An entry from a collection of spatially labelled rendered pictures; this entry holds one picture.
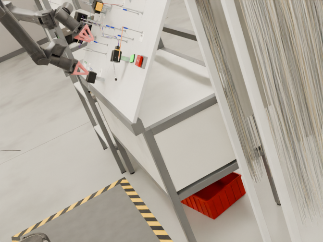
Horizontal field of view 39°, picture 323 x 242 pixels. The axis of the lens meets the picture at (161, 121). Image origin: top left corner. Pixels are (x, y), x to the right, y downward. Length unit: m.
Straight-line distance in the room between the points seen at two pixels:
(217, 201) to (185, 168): 0.50
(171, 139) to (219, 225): 0.72
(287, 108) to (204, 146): 0.78
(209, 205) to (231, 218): 0.15
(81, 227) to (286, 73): 2.04
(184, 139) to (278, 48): 0.84
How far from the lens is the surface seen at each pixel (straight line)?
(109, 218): 3.17
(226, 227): 2.70
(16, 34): 2.05
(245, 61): 1.54
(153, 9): 2.20
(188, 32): 2.72
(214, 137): 2.33
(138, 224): 2.99
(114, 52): 2.30
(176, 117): 2.20
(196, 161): 2.33
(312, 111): 1.70
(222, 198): 2.77
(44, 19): 2.28
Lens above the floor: 1.70
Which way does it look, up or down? 24 degrees down
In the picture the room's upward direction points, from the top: 21 degrees counter-clockwise
